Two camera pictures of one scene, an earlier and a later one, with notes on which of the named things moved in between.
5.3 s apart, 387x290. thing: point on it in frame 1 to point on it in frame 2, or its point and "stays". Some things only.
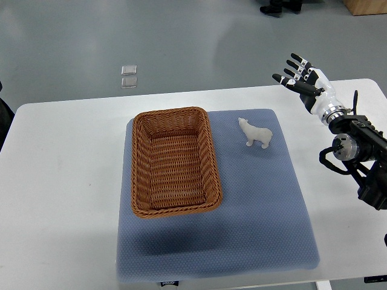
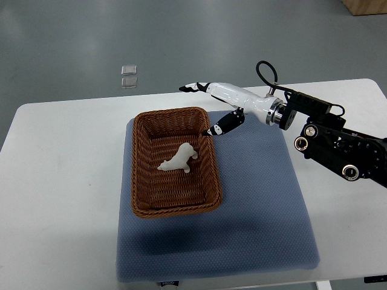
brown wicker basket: x=173 y=164 stays
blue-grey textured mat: x=260 y=228 stays
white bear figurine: x=263 y=135 to x=179 y=161
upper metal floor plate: x=129 y=70 stays
